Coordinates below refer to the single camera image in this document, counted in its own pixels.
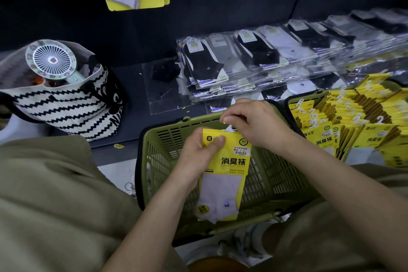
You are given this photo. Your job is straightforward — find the person's left hand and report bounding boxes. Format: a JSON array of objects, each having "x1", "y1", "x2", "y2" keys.
[{"x1": 173, "y1": 127, "x2": 227, "y2": 190}]

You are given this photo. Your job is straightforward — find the person's right hand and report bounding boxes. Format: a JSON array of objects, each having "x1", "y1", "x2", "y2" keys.
[{"x1": 220, "y1": 98, "x2": 297, "y2": 154}]

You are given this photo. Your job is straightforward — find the green shopping basket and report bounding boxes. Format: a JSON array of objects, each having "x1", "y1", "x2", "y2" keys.
[{"x1": 135, "y1": 99, "x2": 319, "y2": 247}]

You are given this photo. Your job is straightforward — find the yellow packet lilac sock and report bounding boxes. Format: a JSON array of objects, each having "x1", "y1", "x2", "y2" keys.
[{"x1": 194, "y1": 125, "x2": 252, "y2": 224}]

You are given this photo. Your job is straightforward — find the stack of yellow packets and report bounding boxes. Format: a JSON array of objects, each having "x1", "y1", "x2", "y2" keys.
[{"x1": 288, "y1": 72, "x2": 408, "y2": 167}]

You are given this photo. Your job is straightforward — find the person's left forearm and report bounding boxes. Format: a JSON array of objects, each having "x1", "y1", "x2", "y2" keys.
[{"x1": 102, "y1": 173, "x2": 198, "y2": 272}]

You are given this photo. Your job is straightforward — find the person's right forearm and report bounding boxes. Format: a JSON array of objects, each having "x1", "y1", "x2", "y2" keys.
[{"x1": 280, "y1": 131, "x2": 408, "y2": 272}]

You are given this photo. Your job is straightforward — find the row of clear bagged socks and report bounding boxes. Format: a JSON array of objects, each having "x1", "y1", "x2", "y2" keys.
[{"x1": 176, "y1": 7, "x2": 408, "y2": 113}]

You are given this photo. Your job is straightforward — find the white right shoe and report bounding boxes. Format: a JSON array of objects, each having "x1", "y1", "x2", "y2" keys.
[{"x1": 220, "y1": 221, "x2": 278, "y2": 260}]

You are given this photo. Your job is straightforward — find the black white zigzag tote bag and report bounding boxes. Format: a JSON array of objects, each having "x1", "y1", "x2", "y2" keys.
[{"x1": 0, "y1": 39, "x2": 127, "y2": 142}]

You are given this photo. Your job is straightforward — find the olive trousers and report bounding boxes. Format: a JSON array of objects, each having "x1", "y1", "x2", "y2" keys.
[{"x1": 0, "y1": 136, "x2": 408, "y2": 272}]

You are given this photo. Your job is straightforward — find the white handheld fan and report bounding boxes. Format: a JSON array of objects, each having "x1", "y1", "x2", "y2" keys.
[{"x1": 25, "y1": 40, "x2": 85, "y2": 85}]

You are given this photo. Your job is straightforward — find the white plastic bin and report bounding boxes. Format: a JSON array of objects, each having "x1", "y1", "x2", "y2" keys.
[{"x1": 0, "y1": 112, "x2": 48, "y2": 145}]

